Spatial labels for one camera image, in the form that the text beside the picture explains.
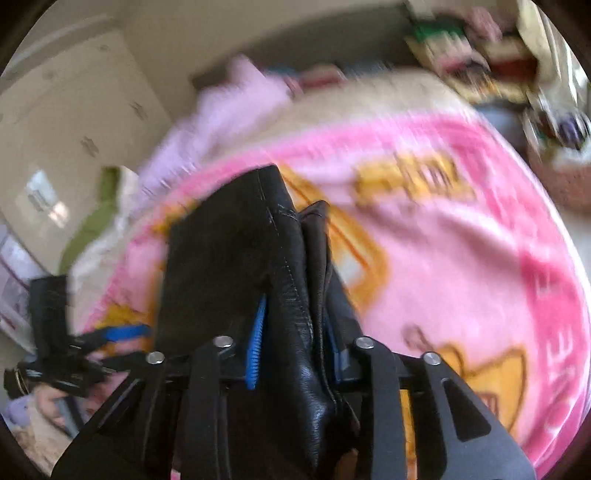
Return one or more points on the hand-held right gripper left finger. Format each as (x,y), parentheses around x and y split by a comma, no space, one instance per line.
(256,353)

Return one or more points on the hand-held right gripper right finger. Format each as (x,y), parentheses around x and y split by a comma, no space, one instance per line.
(339,357)

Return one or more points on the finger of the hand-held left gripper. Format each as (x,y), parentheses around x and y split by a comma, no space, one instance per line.
(122,362)
(124,331)

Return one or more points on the black leather jacket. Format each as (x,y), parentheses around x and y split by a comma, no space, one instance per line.
(258,277)

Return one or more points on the stack of folded clothes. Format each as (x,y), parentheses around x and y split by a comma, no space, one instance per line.
(466,55)

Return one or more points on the person's left hand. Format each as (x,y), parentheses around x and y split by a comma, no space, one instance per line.
(48,404)

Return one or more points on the green and white cloth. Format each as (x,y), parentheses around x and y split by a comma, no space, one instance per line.
(99,226)

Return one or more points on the pink printed blanket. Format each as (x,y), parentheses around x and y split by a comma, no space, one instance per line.
(438,254)

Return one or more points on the cream wardrobe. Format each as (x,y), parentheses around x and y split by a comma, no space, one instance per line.
(78,120)

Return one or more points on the lilac duvet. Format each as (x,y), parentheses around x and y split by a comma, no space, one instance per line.
(217,120)

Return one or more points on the beige bedspread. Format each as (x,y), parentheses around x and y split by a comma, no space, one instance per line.
(378,97)

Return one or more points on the red and white pillow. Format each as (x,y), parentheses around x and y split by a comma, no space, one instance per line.
(318,76)

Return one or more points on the grey headboard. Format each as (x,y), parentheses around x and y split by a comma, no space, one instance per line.
(295,50)

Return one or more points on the cream curtain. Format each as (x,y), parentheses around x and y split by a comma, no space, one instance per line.
(556,50)

